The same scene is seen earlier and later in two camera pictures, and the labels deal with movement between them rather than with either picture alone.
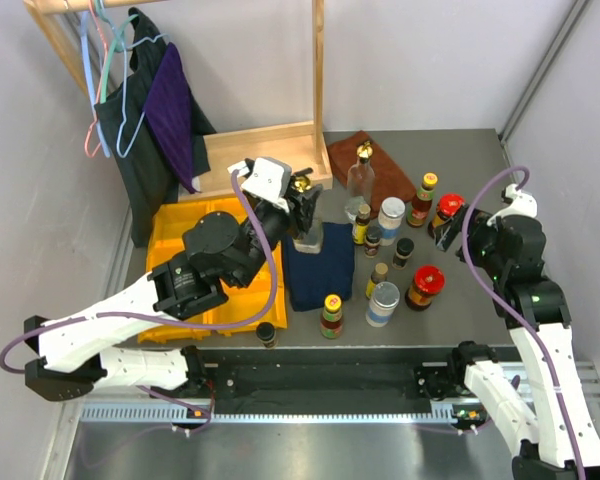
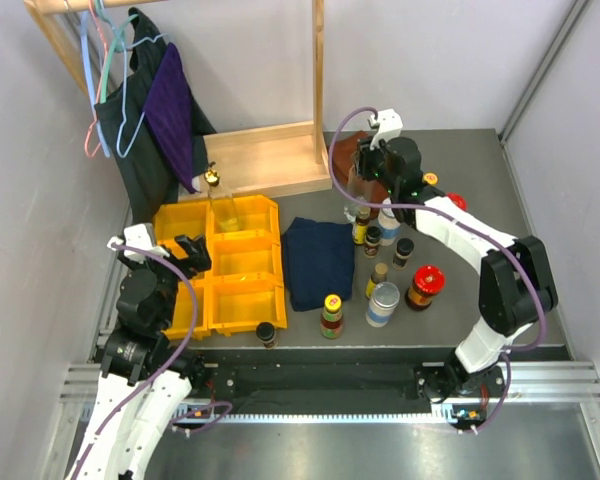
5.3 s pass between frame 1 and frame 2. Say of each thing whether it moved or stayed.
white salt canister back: stayed
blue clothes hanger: stayed
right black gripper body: moved
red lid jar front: stayed
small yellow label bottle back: stayed
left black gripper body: moved
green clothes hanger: stayed
